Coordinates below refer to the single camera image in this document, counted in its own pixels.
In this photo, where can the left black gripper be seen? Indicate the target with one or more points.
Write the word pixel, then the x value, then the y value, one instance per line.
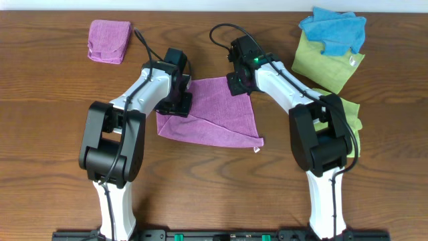
pixel 184 110

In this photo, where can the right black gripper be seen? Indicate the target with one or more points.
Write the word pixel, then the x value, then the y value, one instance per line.
pixel 235 88

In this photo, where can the purple microfiber cloth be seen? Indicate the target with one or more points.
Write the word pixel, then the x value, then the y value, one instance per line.
pixel 216 118

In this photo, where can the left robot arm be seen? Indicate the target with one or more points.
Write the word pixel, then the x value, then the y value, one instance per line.
pixel 112 148

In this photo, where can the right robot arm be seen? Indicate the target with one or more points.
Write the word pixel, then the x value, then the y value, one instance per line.
pixel 320 136

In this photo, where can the flat green cloth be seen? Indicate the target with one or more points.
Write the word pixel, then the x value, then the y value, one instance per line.
pixel 330 72

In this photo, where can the folded purple cloth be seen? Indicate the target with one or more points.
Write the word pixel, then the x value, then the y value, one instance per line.
pixel 108 40

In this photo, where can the blue microfiber cloth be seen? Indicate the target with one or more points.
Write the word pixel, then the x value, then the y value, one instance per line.
pixel 339 32

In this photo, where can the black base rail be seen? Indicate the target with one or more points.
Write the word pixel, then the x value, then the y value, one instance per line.
pixel 281 235

